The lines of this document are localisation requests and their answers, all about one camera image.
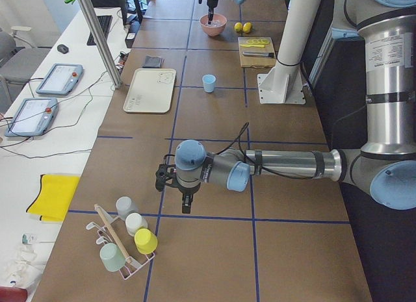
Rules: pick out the clear ice cubes pile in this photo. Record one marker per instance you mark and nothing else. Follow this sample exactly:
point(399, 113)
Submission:
point(215, 23)

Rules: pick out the white cup on rack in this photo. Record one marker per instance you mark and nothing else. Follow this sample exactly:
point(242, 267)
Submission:
point(135, 221)

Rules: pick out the yellow cup on rack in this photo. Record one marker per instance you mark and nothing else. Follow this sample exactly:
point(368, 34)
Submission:
point(146, 241)

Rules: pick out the grey cup on rack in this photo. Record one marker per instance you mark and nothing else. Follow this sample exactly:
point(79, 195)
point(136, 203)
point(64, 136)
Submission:
point(125, 206)

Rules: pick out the light blue plastic cup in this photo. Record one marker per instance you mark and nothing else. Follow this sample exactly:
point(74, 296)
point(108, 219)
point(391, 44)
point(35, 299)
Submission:
point(209, 83)

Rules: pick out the green cup on rack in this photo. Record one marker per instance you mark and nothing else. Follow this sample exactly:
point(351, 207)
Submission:
point(112, 257)

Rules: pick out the pink bowl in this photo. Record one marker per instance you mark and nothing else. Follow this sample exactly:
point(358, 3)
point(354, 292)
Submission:
point(210, 31)

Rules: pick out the yellow lemon upper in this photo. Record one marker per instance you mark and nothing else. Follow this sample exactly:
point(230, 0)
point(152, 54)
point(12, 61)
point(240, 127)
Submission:
point(238, 27)

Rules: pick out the yellow lemon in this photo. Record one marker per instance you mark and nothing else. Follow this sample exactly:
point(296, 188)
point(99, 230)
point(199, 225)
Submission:
point(238, 27)
point(247, 27)

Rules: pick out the yellow lemon lower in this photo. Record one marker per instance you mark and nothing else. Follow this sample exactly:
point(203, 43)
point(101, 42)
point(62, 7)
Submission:
point(247, 27)

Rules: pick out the yellow plastic knife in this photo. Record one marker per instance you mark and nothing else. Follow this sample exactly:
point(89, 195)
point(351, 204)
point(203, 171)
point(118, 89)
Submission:
point(253, 45)

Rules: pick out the wooden cutting board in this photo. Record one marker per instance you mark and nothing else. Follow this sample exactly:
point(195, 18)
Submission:
point(255, 62)

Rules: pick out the grey folded cloth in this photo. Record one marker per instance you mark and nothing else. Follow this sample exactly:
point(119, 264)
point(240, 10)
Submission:
point(152, 62)

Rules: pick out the black power box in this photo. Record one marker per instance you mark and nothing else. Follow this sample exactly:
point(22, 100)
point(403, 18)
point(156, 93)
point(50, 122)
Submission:
point(131, 34)

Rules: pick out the cream bear tray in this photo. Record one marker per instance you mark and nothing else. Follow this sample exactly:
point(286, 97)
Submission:
point(150, 91)

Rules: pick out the yellow folded cloth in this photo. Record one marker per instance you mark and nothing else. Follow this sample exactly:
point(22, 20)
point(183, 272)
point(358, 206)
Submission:
point(54, 198)

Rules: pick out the black computer mouse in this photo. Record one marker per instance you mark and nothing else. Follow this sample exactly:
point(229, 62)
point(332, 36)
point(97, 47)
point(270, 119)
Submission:
point(62, 49)

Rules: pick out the teach pendant far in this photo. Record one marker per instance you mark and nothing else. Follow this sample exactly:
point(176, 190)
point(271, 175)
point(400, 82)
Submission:
point(61, 79)

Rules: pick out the teach pendant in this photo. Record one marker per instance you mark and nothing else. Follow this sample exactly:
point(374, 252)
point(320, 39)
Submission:
point(33, 118)
point(61, 79)

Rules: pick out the teach pendant near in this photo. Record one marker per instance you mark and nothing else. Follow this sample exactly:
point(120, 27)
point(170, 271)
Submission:
point(33, 118)

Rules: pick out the white crumpled gloves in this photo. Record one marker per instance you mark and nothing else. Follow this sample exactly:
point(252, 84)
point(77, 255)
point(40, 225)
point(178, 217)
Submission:
point(25, 270)

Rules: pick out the red bottle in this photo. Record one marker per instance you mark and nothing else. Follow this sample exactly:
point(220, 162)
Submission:
point(13, 294)

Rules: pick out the white wire cup rack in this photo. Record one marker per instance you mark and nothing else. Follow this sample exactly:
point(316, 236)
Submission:
point(107, 233)

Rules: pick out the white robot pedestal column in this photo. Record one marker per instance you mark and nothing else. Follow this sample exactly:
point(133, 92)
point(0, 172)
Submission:
point(283, 83)

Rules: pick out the aluminium frame post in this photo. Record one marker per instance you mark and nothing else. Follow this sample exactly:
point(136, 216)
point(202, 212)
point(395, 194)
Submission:
point(100, 40)

